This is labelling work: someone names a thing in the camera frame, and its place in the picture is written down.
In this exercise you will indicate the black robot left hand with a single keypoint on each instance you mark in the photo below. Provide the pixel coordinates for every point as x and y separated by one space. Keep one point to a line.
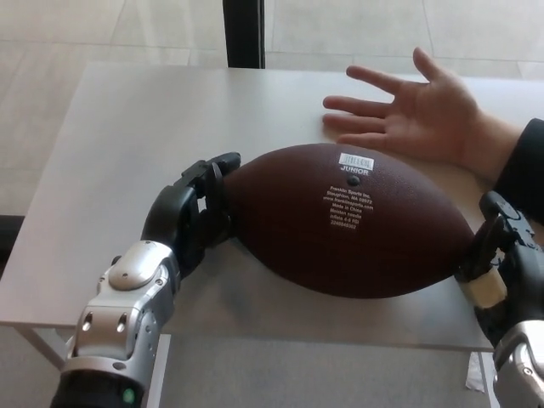
170 212

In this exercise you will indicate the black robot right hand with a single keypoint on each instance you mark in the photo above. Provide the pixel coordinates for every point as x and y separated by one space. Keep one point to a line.
523 276

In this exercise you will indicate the bare person hand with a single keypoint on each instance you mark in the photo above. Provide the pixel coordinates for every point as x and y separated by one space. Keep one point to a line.
438 123

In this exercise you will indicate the brown junior football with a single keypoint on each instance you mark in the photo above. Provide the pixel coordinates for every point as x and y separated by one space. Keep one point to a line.
297 238

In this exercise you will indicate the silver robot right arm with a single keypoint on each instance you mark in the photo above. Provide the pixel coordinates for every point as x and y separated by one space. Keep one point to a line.
525 365

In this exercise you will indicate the person forearm in dark sleeve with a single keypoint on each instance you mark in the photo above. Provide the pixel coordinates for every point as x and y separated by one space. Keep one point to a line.
525 166

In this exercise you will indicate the crumpled white paper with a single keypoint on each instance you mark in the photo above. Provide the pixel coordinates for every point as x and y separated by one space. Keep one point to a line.
474 374

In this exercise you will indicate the white upright table leg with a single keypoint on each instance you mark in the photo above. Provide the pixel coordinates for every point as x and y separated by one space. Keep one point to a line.
489 382
161 374

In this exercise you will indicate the dark flat floor object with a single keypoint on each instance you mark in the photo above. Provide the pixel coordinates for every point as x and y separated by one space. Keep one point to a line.
8 246

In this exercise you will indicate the white slanted table brace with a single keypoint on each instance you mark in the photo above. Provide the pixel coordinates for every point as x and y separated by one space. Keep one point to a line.
42 346

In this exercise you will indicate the black window frame post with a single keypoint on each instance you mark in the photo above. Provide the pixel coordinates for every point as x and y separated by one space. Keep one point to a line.
245 32

